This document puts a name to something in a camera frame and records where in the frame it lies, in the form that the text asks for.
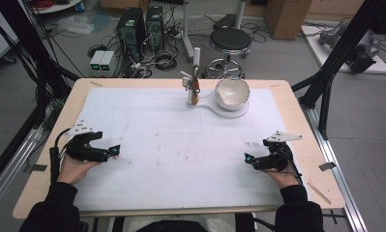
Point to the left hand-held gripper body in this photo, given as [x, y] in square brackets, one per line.
[84, 148]

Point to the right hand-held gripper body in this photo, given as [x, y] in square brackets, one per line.
[274, 161]

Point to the person's right hand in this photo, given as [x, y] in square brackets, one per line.
[284, 179]

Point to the person's left hand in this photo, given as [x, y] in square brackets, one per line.
[73, 169]

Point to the wooden table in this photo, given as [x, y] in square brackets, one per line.
[313, 154]

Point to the grey tape piece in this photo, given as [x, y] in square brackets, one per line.
[39, 167]
[327, 166]

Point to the wooden stick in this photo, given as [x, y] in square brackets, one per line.
[319, 194]

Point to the white bowl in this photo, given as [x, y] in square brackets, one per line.
[232, 95]

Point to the white foam mat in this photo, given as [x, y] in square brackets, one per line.
[181, 154]

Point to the grey power supply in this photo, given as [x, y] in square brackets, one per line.
[108, 63]
[96, 63]

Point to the black round stool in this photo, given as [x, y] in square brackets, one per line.
[230, 40]

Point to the black computer tower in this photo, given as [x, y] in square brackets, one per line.
[131, 29]
[155, 25]

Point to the white floor board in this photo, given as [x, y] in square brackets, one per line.
[316, 48]

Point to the clear plastic bag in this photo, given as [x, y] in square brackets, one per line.
[76, 24]

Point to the dark grey machine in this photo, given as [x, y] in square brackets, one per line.
[361, 54]

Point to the cardboard box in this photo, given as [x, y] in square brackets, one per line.
[285, 17]

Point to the aluminium rail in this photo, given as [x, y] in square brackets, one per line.
[16, 161]
[335, 167]

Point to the black metal frame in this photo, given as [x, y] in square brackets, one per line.
[335, 54]
[35, 58]

